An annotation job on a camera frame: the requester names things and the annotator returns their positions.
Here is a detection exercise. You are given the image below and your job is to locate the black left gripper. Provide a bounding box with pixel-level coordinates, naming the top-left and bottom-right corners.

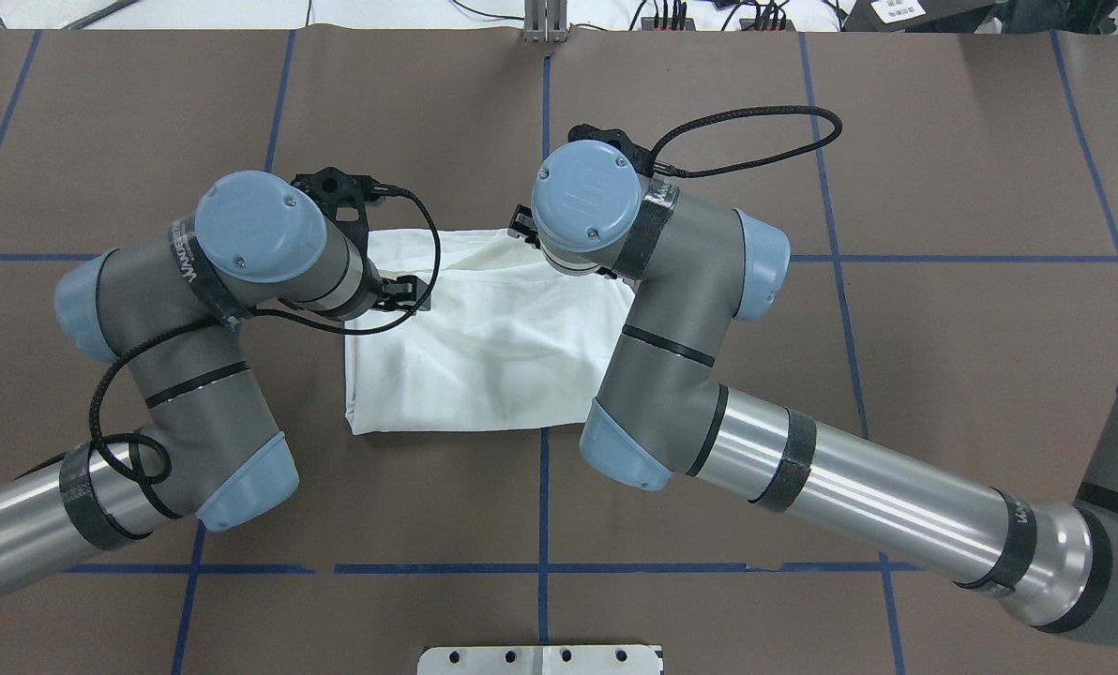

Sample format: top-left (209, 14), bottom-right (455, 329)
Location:
top-left (333, 205), bottom-right (541, 322)

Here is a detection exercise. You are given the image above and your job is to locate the white long-sleeve printed shirt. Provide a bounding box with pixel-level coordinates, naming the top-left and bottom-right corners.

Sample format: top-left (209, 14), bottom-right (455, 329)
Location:
top-left (344, 230), bottom-right (635, 435)

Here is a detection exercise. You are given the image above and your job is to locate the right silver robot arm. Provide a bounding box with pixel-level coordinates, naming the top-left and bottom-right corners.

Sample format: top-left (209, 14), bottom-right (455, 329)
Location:
top-left (517, 140), bottom-right (1118, 646)

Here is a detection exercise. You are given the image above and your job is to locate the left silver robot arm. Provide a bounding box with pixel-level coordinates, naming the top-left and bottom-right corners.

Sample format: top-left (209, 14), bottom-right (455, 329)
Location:
top-left (0, 167), bottom-right (434, 597)

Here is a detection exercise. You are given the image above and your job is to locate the black power strip left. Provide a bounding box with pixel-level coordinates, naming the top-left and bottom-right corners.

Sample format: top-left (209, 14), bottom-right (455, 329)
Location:
top-left (631, 1), bottom-right (695, 34)

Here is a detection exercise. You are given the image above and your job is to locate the black power strip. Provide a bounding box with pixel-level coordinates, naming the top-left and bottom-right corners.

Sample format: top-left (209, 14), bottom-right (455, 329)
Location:
top-left (723, 1), bottom-right (795, 34)
top-left (631, 1), bottom-right (695, 34)

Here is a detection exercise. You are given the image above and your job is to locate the black power strip right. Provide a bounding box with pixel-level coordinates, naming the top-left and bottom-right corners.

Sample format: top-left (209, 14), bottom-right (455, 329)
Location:
top-left (723, 1), bottom-right (795, 34)

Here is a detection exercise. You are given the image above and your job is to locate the dark box with label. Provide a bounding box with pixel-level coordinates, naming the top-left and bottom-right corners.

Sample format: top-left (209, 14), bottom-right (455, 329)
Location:
top-left (841, 1), bottom-right (1008, 34)

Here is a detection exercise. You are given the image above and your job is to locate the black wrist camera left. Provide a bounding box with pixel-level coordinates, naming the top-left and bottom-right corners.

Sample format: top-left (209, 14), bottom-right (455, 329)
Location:
top-left (288, 167), bottom-right (398, 251)

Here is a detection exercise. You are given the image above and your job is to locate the black right camera cable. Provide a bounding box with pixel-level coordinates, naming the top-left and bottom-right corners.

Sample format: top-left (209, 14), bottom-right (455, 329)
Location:
top-left (648, 105), bottom-right (845, 179)

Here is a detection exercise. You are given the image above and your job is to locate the black camera cable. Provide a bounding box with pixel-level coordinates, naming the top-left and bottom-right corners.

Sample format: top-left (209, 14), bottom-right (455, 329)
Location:
top-left (648, 105), bottom-right (845, 179)
top-left (88, 186), bottom-right (444, 488)

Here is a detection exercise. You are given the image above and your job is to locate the grey aluminium frame post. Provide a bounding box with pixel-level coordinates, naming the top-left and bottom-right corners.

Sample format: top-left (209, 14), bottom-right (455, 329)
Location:
top-left (523, 0), bottom-right (570, 44)

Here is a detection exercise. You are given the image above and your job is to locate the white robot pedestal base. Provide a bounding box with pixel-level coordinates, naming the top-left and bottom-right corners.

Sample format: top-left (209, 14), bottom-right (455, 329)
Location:
top-left (416, 644), bottom-right (666, 674)

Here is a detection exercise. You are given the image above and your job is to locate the black left camera cable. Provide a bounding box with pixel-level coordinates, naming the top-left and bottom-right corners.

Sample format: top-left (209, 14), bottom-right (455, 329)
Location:
top-left (88, 186), bottom-right (444, 488)

